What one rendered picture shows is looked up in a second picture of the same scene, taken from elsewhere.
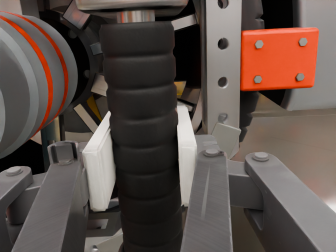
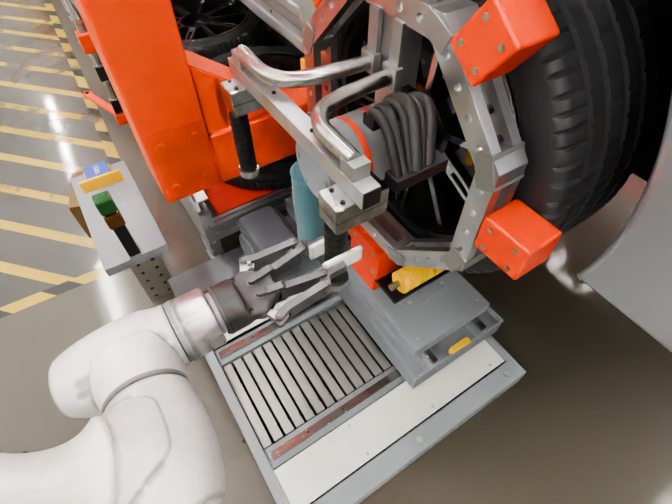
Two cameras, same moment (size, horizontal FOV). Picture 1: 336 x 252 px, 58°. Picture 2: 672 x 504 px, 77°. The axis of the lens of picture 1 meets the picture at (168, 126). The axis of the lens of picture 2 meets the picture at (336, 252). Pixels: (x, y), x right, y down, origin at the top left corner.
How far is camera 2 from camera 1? 58 cm
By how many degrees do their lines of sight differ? 56
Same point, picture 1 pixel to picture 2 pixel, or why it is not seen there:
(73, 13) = (444, 106)
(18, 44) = not seen: hidden behind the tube
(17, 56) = not seen: hidden behind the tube
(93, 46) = (447, 134)
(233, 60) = (474, 225)
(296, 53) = (509, 254)
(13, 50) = not seen: hidden behind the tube
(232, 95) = (468, 242)
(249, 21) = (540, 201)
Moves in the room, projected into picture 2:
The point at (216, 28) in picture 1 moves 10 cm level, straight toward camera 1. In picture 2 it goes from (471, 202) to (415, 221)
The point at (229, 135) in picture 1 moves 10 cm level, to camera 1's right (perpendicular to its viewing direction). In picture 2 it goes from (458, 259) to (501, 300)
